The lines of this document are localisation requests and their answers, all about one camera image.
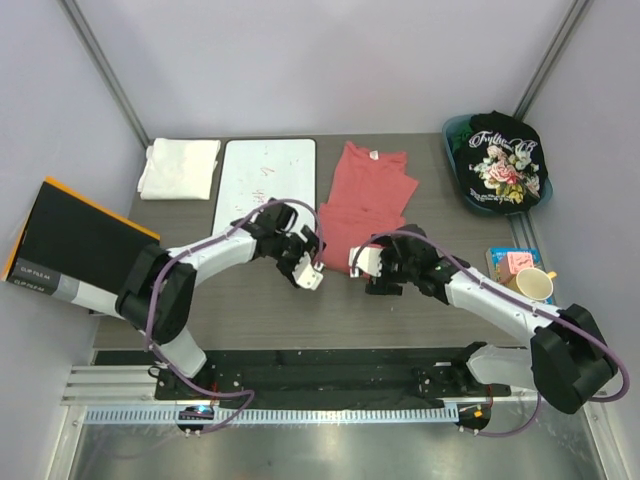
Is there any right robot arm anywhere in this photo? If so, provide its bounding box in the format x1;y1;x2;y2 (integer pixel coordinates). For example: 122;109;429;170
349;225;630;414

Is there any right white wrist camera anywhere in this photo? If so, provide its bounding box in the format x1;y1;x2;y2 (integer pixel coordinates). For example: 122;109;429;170
348;245;383;278

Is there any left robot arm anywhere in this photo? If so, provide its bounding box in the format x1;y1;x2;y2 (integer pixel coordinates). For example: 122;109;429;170
115;198;325;399

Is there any yellow mug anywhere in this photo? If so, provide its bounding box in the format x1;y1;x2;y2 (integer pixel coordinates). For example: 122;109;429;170
506;267;557;302

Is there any pink sticky note pad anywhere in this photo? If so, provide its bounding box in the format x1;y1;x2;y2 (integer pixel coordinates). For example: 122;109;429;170
498;251;534;283

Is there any black floral t shirt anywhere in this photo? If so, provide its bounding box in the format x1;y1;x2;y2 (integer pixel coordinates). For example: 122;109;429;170
451;111;549;215

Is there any pink t shirt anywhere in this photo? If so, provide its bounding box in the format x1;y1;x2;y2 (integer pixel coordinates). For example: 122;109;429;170
318;141;419;274

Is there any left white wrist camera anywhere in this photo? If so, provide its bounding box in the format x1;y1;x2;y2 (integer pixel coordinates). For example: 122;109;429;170
292;252;324;291

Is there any teal plastic basket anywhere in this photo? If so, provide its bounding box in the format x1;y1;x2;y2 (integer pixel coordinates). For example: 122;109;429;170
442;114;553;217

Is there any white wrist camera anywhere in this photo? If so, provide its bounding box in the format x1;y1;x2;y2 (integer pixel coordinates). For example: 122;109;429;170
292;252;324;291
348;245;383;278

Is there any slotted cable duct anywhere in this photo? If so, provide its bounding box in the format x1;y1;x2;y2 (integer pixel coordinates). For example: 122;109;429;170
84;404;459;426

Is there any aluminium frame rail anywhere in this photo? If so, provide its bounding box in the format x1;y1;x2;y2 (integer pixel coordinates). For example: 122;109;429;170
63;365;514;408

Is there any black orange clip file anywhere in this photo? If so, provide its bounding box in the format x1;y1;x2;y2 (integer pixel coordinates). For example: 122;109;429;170
1;177;160;318

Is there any blue picture book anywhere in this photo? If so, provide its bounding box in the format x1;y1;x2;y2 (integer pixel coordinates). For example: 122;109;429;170
486;247;554;304

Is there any folded white t shirt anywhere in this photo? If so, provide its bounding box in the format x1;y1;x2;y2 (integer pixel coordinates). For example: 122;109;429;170
137;138;221;201

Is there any white dry-erase board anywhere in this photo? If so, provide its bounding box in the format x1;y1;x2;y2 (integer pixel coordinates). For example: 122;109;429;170
212;138;316;235

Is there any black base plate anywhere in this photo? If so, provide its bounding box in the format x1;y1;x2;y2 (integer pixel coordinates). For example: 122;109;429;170
154;346;512;412

